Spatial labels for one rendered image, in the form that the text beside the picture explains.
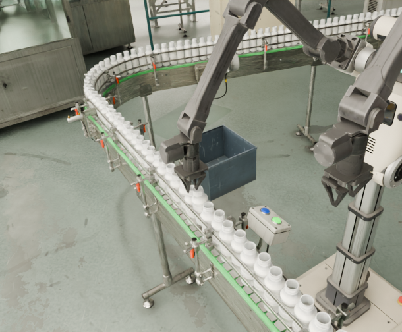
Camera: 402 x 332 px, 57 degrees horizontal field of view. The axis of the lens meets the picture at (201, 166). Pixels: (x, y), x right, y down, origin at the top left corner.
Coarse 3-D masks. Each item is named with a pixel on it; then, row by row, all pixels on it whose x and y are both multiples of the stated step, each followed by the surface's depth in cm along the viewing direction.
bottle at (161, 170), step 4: (160, 160) 156; (160, 164) 154; (164, 164) 154; (160, 168) 155; (164, 168) 155; (160, 172) 155; (164, 172) 155; (164, 176) 156; (160, 180) 158; (160, 184) 160; (164, 184) 159; (160, 188) 162; (164, 188) 160
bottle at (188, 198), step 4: (192, 192) 137; (188, 196) 139; (188, 200) 139; (188, 204) 139; (192, 208) 140; (188, 212) 142; (188, 216) 143; (192, 216) 142; (188, 220) 145; (192, 220) 144; (196, 224) 145
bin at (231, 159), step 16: (224, 128) 218; (208, 144) 219; (224, 144) 226; (240, 144) 210; (208, 160) 225; (224, 160) 189; (240, 160) 195; (208, 176) 187; (224, 176) 194; (240, 176) 201; (208, 192) 195; (224, 192) 200
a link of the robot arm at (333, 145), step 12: (348, 120) 82; (372, 120) 75; (324, 132) 79; (336, 132) 78; (348, 132) 78; (360, 132) 78; (324, 144) 78; (336, 144) 77; (348, 144) 79; (324, 156) 79; (336, 156) 77; (348, 156) 80
